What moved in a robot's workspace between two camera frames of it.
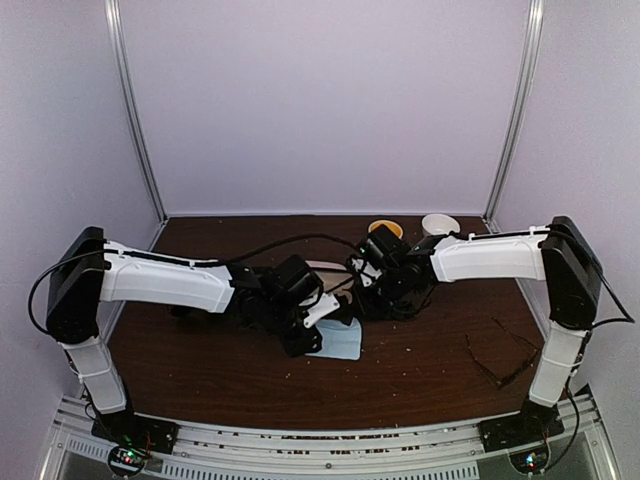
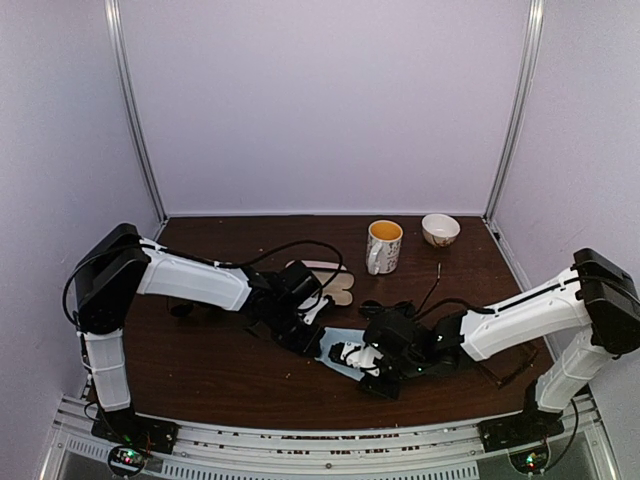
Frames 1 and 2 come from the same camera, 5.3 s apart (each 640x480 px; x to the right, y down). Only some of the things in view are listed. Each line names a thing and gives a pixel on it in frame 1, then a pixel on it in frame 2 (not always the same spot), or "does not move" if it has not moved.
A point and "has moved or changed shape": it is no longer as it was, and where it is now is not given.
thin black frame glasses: (180, 311) does not move
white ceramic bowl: (437, 224) does not move
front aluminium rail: (584, 450) does not move
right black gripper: (367, 308) -> (390, 392)
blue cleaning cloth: (339, 341) has moved or changed shape
